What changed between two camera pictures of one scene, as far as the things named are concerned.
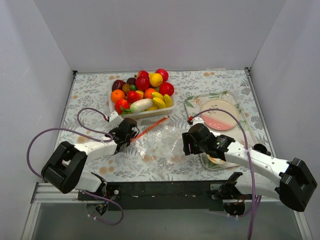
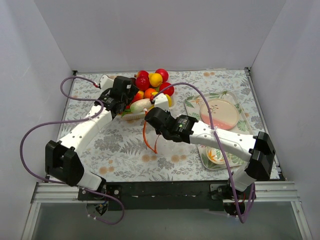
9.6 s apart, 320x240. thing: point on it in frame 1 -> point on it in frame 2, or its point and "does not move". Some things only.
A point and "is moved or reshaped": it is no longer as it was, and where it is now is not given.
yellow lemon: (156, 79) does not move
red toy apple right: (166, 88) does not move
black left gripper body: (122, 139) -> (130, 90)
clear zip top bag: (160, 144) is moved or reshaped
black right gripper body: (188, 144) -> (152, 117)
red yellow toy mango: (133, 96) does not move
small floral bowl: (216, 160) does not move
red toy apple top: (164, 73) does not move
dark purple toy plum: (131, 81) does not move
